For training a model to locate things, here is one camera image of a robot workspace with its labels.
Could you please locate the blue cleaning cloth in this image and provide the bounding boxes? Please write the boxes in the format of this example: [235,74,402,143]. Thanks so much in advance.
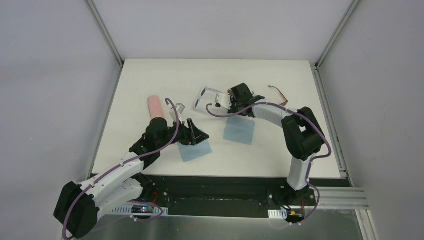
[177,140,212,163]
[223,116,256,145]

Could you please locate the white frame sunglasses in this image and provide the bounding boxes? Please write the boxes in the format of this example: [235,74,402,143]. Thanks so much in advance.
[193,86,228,116]

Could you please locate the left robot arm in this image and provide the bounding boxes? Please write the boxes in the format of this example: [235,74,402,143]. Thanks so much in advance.
[53,117,210,240]

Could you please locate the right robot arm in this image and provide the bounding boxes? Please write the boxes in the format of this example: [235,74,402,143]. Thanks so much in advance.
[228,83,327,205]

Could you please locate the pink glasses case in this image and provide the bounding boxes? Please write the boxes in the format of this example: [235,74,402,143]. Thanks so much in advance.
[147,95,165,119]

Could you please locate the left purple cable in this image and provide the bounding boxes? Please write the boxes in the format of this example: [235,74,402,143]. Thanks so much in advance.
[61,97,181,240]

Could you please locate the purple cable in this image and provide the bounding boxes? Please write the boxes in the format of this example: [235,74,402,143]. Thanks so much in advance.
[205,101,333,230]
[61,97,181,240]

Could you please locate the brown frame sunglasses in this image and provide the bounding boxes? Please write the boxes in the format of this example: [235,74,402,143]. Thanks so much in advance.
[268,85,289,107]

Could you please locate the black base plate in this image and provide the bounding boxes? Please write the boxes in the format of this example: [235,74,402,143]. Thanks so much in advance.
[120,174,332,220]

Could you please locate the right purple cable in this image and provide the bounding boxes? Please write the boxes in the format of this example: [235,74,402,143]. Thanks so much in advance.
[205,101,333,230]

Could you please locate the left white cable duct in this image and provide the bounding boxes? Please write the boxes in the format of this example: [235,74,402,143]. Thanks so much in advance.
[100,204,169,217]

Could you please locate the white cable duct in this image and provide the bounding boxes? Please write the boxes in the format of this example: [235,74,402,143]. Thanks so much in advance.
[268,208,288,220]
[100,204,169,217]

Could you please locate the right white cable duct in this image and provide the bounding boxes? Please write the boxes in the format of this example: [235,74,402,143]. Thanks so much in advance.
[268,208,288,220]

